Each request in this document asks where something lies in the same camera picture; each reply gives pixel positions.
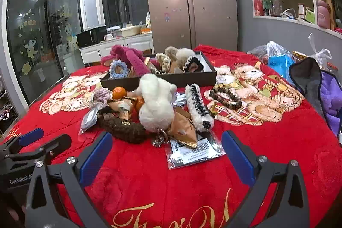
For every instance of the dark kitchen window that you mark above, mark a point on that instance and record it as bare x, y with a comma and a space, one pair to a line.
128, 1

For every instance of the clear bag with brown contents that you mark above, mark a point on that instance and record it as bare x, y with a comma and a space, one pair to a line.
259, 53

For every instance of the blue knitted scrunchie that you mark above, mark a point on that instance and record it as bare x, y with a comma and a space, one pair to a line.
113, 69

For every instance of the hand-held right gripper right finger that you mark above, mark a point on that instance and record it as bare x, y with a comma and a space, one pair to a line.
237, 158

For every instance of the beige plush toy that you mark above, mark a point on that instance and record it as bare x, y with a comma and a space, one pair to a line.
184, 54

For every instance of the small clear packet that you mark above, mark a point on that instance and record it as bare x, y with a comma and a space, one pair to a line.
88, 121

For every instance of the clear plastic bag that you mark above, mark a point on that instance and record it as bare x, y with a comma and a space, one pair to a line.
322, 54

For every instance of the black microwave oven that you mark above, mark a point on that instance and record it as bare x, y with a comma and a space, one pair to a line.
90, 35

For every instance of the pink plush toy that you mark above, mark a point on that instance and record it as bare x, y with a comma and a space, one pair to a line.
133, 57

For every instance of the cream knitted scrunchie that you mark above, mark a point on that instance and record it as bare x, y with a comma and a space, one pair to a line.
163, 61

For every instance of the white fluffy hair claw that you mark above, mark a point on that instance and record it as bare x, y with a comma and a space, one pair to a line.
195, 113

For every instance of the brown fluffy hair clip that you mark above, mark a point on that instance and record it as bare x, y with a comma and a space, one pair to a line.
125, 127

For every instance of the white kitchen cabinet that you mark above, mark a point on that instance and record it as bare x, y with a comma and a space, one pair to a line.
115, 49

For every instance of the blue plastic bag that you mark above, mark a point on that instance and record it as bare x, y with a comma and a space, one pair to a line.
280, 67

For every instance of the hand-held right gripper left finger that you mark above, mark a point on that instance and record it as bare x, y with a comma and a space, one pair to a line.
97, 156

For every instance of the tan snack packet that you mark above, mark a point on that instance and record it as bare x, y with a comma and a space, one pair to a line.
120, 107
181, 129

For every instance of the grey cloth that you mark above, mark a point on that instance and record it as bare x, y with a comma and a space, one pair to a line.
307, 78

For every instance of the beige plastic basin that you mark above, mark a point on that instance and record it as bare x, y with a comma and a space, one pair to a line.
130, 31

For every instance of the dark cardboard box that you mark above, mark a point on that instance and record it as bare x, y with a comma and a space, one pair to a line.
160, 81

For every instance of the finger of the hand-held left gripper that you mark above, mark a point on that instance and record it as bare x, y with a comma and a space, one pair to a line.
32, 135
57, 142

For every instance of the glass sliding door with stickers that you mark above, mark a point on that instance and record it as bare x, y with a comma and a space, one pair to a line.
40, 43

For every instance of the orange tangerine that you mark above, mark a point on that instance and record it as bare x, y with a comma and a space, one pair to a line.
139, 105
119, 93

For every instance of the clear bag with barcode label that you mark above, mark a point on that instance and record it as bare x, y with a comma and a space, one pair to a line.
197, 154

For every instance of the purple fleece cloth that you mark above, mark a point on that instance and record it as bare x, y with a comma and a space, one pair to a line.
331, 102

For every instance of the champagne double-door refrigerator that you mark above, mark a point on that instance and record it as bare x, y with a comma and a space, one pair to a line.
187, 3

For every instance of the pink insulated bottle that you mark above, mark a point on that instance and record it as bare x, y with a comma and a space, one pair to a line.
323, 15

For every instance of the black brown scrunchie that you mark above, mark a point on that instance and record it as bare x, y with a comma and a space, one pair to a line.
188, 65

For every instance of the red printed blanket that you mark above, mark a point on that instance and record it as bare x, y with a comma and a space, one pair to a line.
160, 190

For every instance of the silver foil packet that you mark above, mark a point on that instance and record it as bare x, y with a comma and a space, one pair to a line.
180, 99

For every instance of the white mug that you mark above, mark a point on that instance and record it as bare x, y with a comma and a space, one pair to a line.
108, 37

